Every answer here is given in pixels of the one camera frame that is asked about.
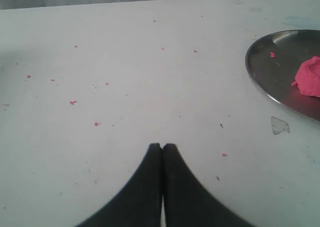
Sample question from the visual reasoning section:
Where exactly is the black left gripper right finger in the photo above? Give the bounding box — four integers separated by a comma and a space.
162, 143, 252, 227

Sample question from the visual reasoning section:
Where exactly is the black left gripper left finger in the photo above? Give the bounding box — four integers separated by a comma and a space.
78, 143, 163, 227

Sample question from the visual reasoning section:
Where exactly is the pink play dough lump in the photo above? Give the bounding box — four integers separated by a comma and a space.
291, 56, 320, 98

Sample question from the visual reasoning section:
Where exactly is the clear tape scrap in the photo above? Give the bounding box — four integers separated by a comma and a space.
270, 116, 290, 135

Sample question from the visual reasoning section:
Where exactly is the round steel plate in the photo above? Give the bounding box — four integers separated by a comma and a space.
245, 29, 320, 121

